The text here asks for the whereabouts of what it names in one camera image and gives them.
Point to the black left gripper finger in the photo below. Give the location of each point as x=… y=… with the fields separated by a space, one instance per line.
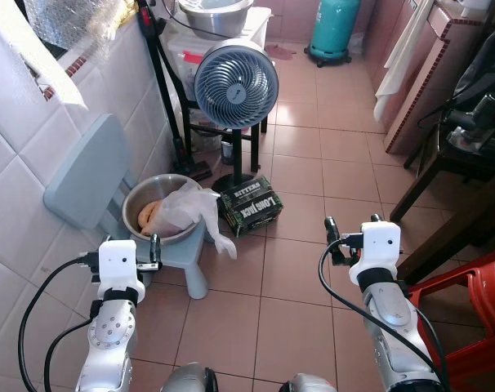
x=156 y=248

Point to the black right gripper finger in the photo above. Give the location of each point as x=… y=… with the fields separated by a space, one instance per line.
x=332 y=230

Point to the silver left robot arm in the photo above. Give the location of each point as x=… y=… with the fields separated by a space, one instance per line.
x=110 y=335

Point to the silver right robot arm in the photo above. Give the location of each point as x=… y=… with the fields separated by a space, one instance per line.
x=390 y=306

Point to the orange bread in bowl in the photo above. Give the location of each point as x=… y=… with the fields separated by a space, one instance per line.
x=148 y=217

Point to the white plastic bag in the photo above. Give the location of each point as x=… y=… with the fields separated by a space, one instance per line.
x=190 y=214

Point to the round metal bowl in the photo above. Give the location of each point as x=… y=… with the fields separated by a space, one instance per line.
x=141 y=192

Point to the dark green printed cardboard box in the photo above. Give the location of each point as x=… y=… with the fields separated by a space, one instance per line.
x=249 y=208

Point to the small grey-blue plastic chair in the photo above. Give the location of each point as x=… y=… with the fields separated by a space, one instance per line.
x=84 y=175

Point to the black wooden stool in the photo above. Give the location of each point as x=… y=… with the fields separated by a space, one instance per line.
x=256 y=143

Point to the dark wooden table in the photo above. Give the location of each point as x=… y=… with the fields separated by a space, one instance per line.
x=464 y=220

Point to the silver left robot leg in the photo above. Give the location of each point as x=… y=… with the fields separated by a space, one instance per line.
x=190 y=380

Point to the silver robot leg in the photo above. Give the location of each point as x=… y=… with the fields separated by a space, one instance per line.
x=309 y=384
x=190 y=380

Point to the red plastic stool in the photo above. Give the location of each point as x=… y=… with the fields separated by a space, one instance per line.
x=468 y=294

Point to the silver right robot leg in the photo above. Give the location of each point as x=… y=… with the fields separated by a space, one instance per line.
x=309 y=384

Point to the red black stick vacuum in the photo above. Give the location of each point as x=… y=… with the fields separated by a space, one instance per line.
x=167 y=90

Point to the white round standing fan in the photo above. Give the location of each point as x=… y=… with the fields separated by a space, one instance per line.
x=236 y=86

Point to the white hanging cloth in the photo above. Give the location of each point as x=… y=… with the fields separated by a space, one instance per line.
x=399 y=65

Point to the white plastic storage box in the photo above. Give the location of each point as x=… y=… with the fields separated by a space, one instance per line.
x=182 y=61

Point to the teal gas cylinder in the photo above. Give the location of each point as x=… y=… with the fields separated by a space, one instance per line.
x=334 y=28

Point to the pink tiled counter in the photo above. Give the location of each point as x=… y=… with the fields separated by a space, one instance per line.
x=448 y=49

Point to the black backpack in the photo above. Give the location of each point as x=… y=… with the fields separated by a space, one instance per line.
x=486 y=69

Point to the white plastic sheet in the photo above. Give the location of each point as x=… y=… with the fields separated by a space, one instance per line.
x=31 y=53

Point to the large steel basin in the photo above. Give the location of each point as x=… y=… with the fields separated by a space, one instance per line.
x=216 y=16

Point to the silver bubble foil sheet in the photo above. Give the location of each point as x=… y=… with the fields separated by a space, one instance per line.
x=76 y=18

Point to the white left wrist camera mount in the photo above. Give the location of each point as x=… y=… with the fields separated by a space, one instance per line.
x=117 y=263

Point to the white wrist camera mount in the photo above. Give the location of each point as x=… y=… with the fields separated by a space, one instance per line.
x=117 y=263
x=378 y=245

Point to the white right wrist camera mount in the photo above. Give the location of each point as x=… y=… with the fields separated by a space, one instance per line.
x=378 y=245

